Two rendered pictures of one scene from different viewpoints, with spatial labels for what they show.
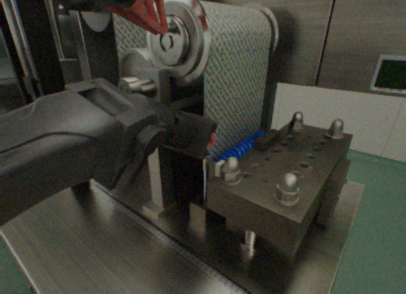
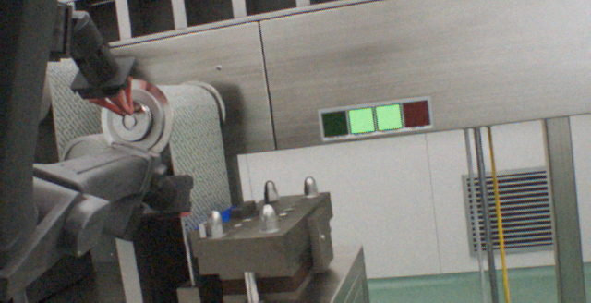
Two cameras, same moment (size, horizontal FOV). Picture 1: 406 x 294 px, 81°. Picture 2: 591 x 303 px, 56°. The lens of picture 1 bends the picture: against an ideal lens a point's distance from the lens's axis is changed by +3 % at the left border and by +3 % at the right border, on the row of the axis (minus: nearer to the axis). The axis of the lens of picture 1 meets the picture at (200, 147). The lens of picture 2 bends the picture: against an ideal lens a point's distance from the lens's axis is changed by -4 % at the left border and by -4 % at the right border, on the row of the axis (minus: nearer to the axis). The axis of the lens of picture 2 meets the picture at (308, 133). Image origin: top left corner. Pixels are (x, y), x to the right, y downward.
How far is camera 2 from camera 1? 0.65 m
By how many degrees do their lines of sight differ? 33
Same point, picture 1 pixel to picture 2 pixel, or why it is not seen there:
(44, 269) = not seen: outside the picture
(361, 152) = (412, 276)
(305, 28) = (248, 97)
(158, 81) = not seen: hidden behind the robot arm
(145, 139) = (161, 169)
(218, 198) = (211, 255)
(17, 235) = not seen: outside the picture
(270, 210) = (259, 237)
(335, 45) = (280, 107)
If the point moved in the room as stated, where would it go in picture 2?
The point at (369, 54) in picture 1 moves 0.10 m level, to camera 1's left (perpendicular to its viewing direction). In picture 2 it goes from (310, 110) to (269, 116)
